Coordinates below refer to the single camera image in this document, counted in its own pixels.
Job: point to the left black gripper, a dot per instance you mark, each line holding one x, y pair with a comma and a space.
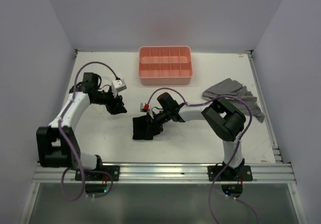
116, 105

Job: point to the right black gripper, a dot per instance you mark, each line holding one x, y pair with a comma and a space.
156, 127

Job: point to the black underwear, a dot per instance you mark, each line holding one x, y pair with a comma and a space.
145, 128

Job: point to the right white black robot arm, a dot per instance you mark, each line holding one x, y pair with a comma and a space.
225, 120

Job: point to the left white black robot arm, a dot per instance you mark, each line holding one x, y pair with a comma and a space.
57, 144

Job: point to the grey striped underwear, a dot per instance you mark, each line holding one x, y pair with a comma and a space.
234, 88

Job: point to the pink divided plastic tray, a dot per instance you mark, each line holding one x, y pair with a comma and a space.
165, 65

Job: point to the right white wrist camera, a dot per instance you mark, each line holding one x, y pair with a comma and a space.
145, 108

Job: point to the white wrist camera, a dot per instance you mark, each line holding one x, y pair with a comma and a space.
145, 108
118, 85

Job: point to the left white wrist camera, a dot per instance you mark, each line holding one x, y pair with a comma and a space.
118, 85

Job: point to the aluminium mounting rail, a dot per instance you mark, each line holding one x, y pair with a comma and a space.
198, 173

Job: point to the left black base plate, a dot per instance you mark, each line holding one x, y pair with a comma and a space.
104, 174

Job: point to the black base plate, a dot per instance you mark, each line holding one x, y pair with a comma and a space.
104, 174
217, 173

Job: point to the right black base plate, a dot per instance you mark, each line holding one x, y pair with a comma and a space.
217, 173

